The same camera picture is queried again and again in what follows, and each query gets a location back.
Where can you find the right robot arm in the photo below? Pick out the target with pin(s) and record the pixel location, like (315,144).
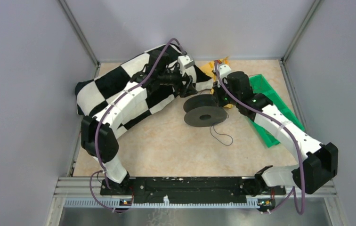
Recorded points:
(317,163)

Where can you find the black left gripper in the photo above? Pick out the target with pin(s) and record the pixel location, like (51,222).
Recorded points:
(182,89)

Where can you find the black white checkered pillow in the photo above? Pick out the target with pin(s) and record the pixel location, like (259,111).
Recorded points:
(94,96)

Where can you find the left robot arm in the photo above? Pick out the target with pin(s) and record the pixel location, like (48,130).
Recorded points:
(115,102)

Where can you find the aluminium front rail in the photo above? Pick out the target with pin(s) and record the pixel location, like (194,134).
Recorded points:
(77,201)

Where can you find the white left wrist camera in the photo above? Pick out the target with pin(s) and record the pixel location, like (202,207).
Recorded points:
(185,62)

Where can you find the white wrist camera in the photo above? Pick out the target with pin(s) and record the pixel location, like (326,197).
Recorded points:
(223,70)
(185,62)

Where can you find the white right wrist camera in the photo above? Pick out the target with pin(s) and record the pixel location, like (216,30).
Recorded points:
(223,70)

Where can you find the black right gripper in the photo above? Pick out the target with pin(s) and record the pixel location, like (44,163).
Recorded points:
(216,91)

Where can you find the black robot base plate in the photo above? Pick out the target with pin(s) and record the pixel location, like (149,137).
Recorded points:
(189,190)

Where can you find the grey plastic cable spool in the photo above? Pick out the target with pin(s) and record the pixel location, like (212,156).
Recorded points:
(203,111)

